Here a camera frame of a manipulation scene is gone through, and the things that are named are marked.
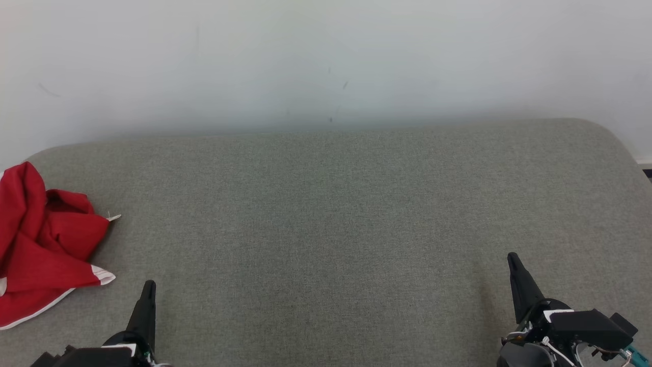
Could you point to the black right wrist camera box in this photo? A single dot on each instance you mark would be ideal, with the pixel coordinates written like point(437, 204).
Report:
point(591, 329)

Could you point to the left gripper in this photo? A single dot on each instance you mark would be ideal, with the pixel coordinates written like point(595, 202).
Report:
point(145, 357)

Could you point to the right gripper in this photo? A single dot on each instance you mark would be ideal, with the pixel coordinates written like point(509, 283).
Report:
point(527, 351)

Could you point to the grey fabric sofa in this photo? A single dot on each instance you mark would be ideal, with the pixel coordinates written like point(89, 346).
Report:
point(326, 229)

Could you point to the red shorts white stripe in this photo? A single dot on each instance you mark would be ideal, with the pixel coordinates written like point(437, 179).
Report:
point(41, 250)

